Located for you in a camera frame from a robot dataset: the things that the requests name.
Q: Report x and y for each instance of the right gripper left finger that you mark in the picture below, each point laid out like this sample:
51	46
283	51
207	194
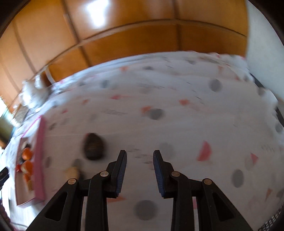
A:
64	210

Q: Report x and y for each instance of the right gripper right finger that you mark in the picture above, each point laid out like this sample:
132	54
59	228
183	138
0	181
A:
215	211

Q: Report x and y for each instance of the red tomato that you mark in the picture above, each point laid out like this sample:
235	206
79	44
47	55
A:
19	168

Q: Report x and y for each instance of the orange carrot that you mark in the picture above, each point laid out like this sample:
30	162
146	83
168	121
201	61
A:
26	177

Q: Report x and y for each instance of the large orange with stem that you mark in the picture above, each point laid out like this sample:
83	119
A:
27	167

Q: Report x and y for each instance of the small orange tangerine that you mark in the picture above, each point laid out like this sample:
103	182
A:
27	154

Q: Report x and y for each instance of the large cut dark cylinder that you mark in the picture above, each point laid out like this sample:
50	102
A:
72	172

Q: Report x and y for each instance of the large dark water chestnut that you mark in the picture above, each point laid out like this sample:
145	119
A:
93	147

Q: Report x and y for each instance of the yellow-brown small round fruit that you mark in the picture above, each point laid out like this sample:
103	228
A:
29	185

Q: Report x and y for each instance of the pink-edged cardboard tray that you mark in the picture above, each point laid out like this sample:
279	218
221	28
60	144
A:
33	137

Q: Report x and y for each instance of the wooden door with glass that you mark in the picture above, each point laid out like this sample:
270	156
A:
7	125

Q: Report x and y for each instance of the ornate tissue box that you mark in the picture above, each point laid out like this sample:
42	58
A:
20	113

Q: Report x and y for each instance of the white ceramic electric kettle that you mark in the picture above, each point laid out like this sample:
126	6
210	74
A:
34	93

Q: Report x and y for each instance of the white patterned tablecloth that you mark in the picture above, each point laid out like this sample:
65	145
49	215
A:
203	112

